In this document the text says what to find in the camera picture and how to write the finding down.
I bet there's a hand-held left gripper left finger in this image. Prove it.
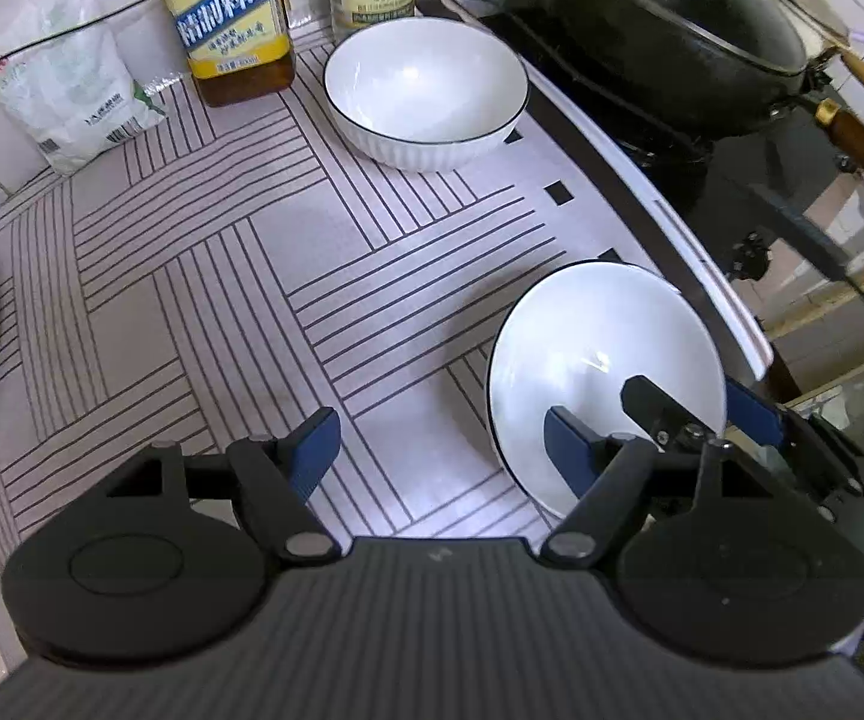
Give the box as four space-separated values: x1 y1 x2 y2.
106 406 343 563

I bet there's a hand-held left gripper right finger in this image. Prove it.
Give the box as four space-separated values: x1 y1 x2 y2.
541 405 774 562

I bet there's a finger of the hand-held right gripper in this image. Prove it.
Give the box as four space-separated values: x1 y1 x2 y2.
622 375 707 458
727 381 864 524

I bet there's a white bowl black rim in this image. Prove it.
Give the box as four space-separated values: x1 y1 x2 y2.
486 260 727 520
323 17 531 171

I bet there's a striped table cover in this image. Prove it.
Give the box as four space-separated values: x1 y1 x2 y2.
0 11 774 601

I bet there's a black stove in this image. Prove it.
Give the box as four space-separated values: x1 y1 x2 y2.
469 11 864 331

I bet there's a cream enamel pot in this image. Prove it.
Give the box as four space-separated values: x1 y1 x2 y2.
743 0 864 128

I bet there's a yellow label cooking wine bottle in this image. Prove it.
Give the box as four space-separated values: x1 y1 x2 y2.
145 0 298 107

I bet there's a white salt bag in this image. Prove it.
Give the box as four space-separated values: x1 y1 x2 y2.
0 0 167 177

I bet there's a black wok wooden handle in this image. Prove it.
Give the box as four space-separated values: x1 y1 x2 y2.
541 0 864 192

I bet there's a black power cable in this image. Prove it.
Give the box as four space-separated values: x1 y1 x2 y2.
0 0 493 83

